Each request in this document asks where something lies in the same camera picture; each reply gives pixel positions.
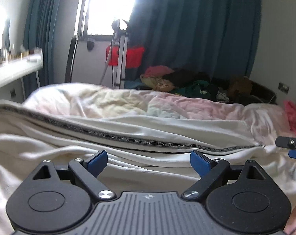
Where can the garment steamer on stand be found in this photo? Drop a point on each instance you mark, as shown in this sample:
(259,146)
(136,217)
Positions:
(119,44)

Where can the red bag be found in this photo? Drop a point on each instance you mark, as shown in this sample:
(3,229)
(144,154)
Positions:
(133,56)

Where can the narrow blue curtain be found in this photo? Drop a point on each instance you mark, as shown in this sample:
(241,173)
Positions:
(45,24)

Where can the dark low seat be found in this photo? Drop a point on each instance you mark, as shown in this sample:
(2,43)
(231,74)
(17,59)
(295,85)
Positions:
(263,91)

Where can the row of cosmetic bottles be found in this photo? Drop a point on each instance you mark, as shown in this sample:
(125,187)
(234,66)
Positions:
(13,56)

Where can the dark framed window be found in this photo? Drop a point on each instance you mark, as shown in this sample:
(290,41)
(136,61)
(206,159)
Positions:
(108,7)

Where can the yellow floral garment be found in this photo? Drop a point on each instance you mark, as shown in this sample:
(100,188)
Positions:
(157,83)

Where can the cream sweatpants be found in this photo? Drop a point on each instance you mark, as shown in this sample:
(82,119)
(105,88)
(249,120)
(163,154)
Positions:
(138,129)

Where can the silver wall socket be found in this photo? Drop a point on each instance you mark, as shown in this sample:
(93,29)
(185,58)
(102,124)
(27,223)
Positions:
(284,87)

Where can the green garment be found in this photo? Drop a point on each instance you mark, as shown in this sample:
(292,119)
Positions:
(199,88)

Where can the black steamer head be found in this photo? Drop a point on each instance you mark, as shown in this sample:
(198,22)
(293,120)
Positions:
(90,44)

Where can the black garment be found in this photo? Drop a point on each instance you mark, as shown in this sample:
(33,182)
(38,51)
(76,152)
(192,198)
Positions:
(184,76)

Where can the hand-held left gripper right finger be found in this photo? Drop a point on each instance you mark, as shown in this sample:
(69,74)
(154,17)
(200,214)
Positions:
(199,162)

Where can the brown bag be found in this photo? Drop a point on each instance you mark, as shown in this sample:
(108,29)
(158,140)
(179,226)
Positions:
(241,84)

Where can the pink and white bed blanket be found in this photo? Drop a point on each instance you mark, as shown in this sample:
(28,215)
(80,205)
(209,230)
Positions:
(167,102)

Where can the wide blue curtain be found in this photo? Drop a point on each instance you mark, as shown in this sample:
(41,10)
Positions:
(194,24)

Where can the white vanity desk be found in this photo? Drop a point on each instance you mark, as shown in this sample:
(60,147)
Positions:
(10,76)

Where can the pink cloth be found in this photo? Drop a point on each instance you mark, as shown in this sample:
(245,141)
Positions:
(293,117)

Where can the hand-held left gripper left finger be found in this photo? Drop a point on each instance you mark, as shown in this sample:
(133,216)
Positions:
(97,161)

